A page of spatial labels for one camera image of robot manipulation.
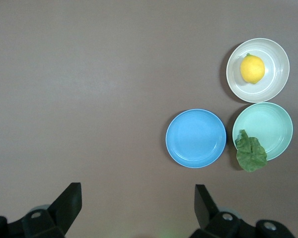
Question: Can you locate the mint green round plate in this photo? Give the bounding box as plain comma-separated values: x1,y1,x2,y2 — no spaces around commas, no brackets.
232,102,294,162

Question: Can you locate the yellow lemon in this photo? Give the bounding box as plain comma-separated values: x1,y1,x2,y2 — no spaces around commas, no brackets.
239,53,266,85

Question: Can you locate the blue round plate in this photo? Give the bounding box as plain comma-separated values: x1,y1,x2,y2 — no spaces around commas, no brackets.
165,108,227,169

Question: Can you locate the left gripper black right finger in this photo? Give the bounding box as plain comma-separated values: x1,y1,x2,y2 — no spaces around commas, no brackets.
190,184,296,238

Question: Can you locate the beige round plate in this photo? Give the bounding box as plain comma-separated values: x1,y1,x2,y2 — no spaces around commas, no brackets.
225,38,291,104

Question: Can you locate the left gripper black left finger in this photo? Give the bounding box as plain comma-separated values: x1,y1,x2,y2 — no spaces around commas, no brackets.
0,182,83,238

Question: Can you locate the green lettuce leaf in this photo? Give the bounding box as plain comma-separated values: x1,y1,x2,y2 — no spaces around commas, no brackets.
234,129,268,173

